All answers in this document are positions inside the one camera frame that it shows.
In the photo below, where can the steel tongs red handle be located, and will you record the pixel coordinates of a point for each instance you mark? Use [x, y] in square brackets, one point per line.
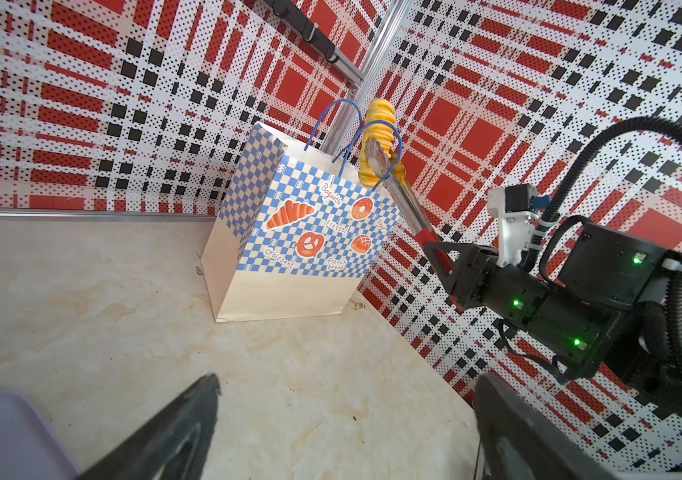
[402, 194]

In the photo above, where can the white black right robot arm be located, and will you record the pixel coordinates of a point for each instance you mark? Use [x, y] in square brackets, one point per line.
[594, 296]

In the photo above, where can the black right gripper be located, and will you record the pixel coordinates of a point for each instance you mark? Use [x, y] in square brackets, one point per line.
[471, 278]

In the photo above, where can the lavender plastic tray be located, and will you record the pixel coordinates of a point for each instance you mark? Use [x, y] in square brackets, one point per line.
[28, 447]

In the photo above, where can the black wall hook rail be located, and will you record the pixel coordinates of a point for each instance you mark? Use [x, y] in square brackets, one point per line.
[305, 27]

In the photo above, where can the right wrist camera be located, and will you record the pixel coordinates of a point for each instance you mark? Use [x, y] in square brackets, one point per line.
[511, 207]

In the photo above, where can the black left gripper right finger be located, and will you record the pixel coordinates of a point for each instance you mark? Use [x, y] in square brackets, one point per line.
[519, 443]

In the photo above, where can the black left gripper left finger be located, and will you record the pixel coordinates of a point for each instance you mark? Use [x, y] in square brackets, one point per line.
[174, 444]

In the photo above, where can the blue checkered paper bag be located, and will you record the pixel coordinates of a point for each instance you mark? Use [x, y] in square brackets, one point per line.
[296, 233]

